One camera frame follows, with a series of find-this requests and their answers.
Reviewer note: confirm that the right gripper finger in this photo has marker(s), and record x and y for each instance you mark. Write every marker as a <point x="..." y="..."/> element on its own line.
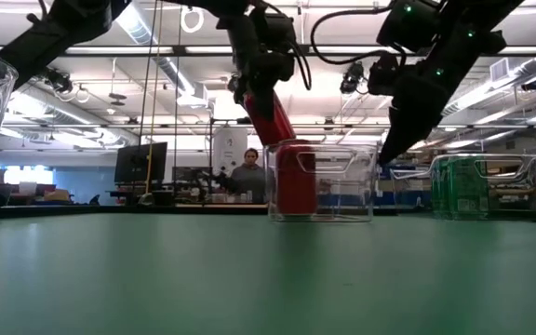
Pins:
<point x="403" y="135"/>

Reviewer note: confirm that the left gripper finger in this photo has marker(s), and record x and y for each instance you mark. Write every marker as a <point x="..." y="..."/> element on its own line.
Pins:
<point x="264" y="102"/>

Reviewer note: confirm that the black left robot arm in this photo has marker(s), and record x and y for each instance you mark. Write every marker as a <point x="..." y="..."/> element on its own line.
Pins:
<point x="54" y="32"/>

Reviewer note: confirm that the white air vent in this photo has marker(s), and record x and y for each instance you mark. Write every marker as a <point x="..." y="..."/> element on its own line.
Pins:
<point x="499" y="70"/>

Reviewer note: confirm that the white cylindrical appliance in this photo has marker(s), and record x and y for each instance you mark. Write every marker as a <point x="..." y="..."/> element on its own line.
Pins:
<point x="228" y="149"/>

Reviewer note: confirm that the black dome fixture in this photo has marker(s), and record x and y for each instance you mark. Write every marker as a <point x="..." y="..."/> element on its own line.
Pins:
<point x="532" y="84"/>

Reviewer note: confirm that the person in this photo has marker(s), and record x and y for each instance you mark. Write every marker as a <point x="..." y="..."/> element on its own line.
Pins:
<point x="249" y="181"/>

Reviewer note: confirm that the black horizontal rig beam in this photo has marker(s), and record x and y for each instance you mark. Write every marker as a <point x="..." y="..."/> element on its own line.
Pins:
<point x="156" y="50"/>

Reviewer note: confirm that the black round pendant lamp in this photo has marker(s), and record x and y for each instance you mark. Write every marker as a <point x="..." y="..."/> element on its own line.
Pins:
<point x="117" y="97"/>

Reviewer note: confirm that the black clamp-mounted device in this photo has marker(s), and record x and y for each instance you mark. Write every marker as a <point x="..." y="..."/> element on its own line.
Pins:
<point x="61" y="81"/>

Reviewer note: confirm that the brown cardboard box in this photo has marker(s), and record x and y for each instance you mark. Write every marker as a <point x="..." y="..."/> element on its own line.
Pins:
<point x="56" y="195"/>

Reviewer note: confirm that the black slanted bar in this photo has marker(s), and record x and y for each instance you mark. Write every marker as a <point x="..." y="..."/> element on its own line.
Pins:
<point x="0" y="196"/>

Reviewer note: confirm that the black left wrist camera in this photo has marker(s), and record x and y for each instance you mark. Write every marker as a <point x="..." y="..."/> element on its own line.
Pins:
<point x="277" y="32"/>

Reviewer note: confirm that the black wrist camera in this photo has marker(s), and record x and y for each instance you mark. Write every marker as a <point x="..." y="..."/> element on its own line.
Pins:
<point x="382" y="74"/>
<point x="277" y="32"/>

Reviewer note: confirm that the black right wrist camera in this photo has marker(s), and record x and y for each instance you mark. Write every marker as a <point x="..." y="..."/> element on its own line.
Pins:
<point x="382" y="74"/>

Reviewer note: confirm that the silver air duct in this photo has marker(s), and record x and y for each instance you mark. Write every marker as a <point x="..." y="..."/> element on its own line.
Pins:
<point x="175" y="76"/>

